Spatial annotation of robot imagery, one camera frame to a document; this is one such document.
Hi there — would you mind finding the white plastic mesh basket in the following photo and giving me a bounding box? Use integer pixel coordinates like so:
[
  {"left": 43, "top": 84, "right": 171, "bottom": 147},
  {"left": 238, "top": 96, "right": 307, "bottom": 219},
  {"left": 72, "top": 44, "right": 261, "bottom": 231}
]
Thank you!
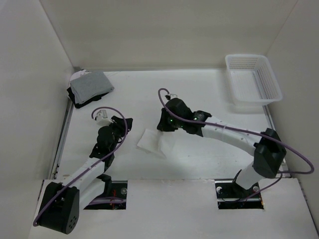
[{"left": 225, "top": 54, "right": 283, "bottom": 107}]

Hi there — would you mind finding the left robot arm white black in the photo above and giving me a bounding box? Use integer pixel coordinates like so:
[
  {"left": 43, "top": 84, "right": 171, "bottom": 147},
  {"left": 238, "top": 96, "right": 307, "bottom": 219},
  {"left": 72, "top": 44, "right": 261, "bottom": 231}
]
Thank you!
[{"left": 33, "top": 116, "right": 133, "bottom": 235}]

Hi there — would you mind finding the metal table edge rail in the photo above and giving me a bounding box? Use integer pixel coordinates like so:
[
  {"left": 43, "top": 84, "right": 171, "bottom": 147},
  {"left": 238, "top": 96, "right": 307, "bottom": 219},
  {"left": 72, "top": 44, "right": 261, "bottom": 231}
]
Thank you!
[{"left": 47, "top": 94, "right": 74, "bottom": 179}]

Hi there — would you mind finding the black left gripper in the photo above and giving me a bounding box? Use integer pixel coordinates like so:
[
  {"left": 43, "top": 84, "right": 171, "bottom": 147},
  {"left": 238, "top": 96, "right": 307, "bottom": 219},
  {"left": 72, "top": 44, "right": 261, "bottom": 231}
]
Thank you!
[{"left": 105, "top": 117, "right": 132, "bottom": 152}]

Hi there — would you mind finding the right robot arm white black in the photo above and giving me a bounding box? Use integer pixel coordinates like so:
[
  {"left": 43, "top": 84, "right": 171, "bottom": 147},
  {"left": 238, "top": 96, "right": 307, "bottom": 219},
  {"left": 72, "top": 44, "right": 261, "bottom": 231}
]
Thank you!
[{"left": 157, "top": 98, "right": 287, "bottom": 197}]

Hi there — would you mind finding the white tank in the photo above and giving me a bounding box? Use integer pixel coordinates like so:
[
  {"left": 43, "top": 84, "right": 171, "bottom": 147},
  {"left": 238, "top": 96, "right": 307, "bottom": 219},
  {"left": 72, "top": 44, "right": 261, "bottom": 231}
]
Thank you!
[
  {"left": 69, "top": 70, "right": 91, "bottom": 82},
  {"left": 137, "top": 129, "right": 176, "bottom": 159}
]

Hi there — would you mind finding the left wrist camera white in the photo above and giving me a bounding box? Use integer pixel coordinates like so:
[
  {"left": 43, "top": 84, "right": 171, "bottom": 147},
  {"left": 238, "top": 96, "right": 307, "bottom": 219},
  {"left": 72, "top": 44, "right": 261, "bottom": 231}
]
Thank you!
[{"left": 95, "top": 109, "right": 113, "bottom": 126}]

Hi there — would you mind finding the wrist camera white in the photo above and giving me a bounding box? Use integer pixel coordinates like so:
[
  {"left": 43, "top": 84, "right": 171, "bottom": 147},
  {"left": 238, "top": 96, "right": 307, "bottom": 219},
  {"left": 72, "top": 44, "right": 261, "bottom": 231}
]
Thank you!
[
  {"left": 165, "top": 94, "right": 177, "bottom": 101},
  {"left": 95, "top": 109, "right": 113, "bottom": 126}
]

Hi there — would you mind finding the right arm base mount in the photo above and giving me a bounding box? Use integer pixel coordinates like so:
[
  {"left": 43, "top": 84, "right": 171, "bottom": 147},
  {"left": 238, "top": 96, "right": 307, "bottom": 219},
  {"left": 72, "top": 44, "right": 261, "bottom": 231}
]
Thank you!
[{"left": 215, "top": 180, "right": 264, "bottom": 210}]

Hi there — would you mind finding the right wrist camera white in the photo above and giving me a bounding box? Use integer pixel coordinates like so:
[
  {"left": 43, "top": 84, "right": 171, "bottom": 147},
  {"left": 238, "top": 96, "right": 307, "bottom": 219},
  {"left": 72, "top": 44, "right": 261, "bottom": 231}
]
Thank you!
[{"left": 165, "top": 94, "right": 177, "bottom": 101}]

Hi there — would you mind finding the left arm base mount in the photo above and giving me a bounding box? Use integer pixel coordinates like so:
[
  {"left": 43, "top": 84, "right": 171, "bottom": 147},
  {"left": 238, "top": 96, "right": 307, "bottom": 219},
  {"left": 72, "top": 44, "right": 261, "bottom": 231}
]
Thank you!
[{"left": 84, "top": 174, "right": 128, "bottom": 210}]

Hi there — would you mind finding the folded grey tank top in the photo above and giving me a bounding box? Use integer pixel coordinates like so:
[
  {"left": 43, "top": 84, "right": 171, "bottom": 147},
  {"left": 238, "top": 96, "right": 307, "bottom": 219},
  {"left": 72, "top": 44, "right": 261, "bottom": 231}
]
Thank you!
[{"left": 70, "top": 71, "right": 114, "bottom": 104}]

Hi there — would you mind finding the folded black tank top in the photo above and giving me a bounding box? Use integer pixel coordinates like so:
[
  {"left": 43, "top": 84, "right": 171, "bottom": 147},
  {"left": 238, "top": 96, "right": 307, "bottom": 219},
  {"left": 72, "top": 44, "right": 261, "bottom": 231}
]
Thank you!
[{"left": 67, "top": 87, "right": 108, "bottom": 109}]

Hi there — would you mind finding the folded white tank top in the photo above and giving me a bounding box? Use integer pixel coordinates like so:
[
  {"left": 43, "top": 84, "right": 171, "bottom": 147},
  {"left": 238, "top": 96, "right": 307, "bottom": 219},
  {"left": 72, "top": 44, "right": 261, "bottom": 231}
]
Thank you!
[{"left": 69, "top": 70, "right": 91, "bottom": 82}]

